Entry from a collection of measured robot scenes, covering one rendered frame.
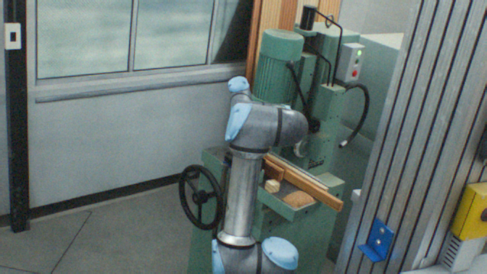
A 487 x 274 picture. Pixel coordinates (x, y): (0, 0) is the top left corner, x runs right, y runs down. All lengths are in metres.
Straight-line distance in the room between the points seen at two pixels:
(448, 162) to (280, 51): 1.10
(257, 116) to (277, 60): 0.72
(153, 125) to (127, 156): 0.28
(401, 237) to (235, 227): 0.48
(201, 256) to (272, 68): 1.04
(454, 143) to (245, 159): 0.59
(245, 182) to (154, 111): 2.09
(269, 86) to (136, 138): 1.55
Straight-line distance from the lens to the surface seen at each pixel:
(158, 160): 3.75
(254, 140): 1.48
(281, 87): 2.21
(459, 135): 1.22
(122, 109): 3.41
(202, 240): 2.64
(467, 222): 1.33
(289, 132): 1.49
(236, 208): 1.54
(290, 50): 2.16
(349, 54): 2.36
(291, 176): 2.29
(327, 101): 2.33
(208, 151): 2.45
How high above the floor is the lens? 1.97
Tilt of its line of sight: 24 degrees down
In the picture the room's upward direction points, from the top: 10 degrees clockwise
